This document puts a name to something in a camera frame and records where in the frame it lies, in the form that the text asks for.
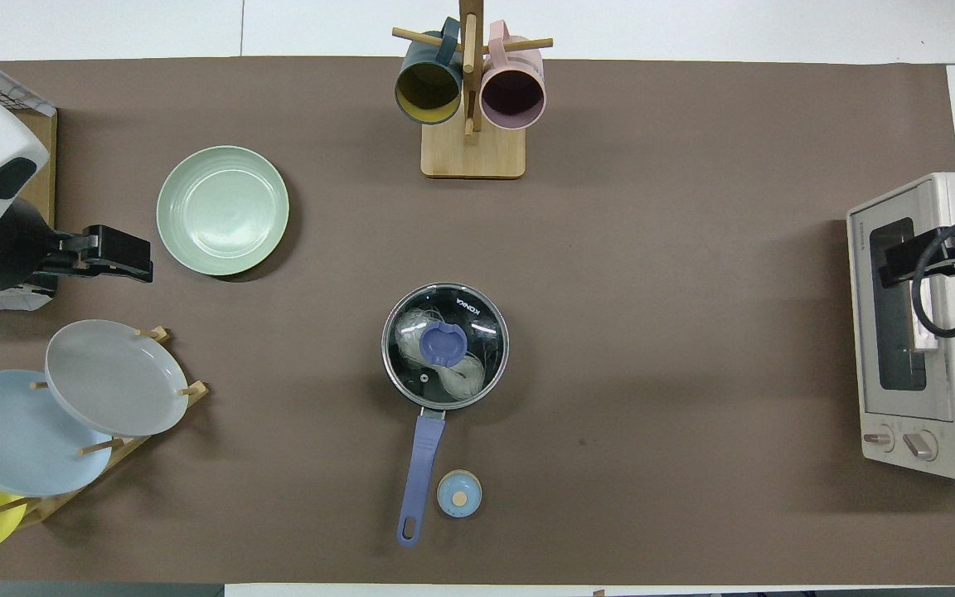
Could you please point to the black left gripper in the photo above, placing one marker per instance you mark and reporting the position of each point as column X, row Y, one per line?
column 117, row 253

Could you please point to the glass lid purple knob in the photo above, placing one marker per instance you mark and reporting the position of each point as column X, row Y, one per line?
column 477, row 319

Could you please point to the light green plate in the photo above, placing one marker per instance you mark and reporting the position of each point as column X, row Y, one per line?
column 222, row 211

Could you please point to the grey plate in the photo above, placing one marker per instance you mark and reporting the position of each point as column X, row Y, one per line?
column 113, row 377

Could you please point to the wooden plate rack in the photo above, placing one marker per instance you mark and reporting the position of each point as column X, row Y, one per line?
column 125, row 444

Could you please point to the light blue plate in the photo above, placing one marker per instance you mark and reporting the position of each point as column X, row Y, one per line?
column 13, row 439

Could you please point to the cream toaster oven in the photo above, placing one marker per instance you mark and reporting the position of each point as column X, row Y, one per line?
column 942, row 414

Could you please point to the brown table mat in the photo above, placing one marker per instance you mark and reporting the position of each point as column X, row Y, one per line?
column 652, row 373

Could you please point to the dark teal mug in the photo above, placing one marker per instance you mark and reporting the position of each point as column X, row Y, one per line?
column 428, row 87

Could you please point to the wooden mug tree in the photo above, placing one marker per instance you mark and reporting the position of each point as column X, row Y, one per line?
column 472, row 153

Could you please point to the pink mug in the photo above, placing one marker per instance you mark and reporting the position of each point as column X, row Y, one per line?
column 513, row 95

